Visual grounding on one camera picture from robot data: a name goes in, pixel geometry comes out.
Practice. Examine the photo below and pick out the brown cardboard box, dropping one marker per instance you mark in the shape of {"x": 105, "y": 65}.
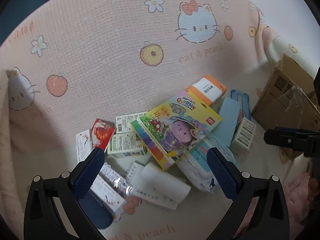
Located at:
{"x": 275, "y": 97}

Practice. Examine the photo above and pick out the colourful crayon box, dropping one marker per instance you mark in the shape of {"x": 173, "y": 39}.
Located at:
{"x": 180, "y": 127}

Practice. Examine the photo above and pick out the orange and white tissue pack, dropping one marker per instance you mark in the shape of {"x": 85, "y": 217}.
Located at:
{"x": 207, "y": 90}

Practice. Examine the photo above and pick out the blue plastic clip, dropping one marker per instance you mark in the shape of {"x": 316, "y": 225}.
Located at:
{"x": 243, "y": 100}

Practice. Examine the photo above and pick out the white box with green label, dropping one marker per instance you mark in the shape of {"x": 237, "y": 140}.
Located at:
{"x": 125, "y": 143}
{"x": 125, "y": 122}

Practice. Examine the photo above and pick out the clear wrapped patterned pack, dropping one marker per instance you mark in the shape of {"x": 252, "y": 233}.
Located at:
{"x": 115, "y": 180}

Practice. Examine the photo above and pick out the white lined paper pack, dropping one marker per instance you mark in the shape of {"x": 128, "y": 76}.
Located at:
{"x": 133, "y": 171}

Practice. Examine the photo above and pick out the red packet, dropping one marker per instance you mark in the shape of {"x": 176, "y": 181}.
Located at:
{"x": 101, "y": 132}

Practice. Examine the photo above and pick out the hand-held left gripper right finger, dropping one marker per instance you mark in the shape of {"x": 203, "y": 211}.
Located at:
{"x": 222, "y": 175}

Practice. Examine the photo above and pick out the small white barcode box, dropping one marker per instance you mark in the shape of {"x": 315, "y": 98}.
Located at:
{"x": 243, "y": 135}

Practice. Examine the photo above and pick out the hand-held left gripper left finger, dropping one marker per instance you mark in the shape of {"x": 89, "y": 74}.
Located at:
{"x": 88, "y": 175}

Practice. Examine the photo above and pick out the white paper card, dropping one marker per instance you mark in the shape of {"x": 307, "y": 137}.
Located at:
{"x": 83, "y": 142}

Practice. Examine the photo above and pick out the dark blue object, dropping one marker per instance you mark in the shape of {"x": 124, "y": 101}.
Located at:
{"x": 100, "y": 217}

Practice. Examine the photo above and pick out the white box with red print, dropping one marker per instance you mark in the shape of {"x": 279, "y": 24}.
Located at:
{"x": 107, "y": 197}

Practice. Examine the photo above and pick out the pink cartoon printed blanket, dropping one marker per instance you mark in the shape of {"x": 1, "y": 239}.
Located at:
{"x": 100, "y": 55}

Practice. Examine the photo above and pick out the white and blue wipes pack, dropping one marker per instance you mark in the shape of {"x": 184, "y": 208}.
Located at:
{"x": 197, "y": 170}

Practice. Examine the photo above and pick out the pink fluffy cloth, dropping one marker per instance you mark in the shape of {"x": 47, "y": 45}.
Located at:
{"x": 300, "y": 192}

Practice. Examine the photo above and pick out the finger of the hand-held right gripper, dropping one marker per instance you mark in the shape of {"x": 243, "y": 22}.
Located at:
{"x": 287, "y": 129}
{"x": 282, "y": 138}

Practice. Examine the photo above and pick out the white paper roll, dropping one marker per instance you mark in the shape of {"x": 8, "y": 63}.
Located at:
{"x": 160, "y": 185}

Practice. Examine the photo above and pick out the light blue box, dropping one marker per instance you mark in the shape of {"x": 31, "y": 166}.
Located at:
{"x": 228, "y": 115}

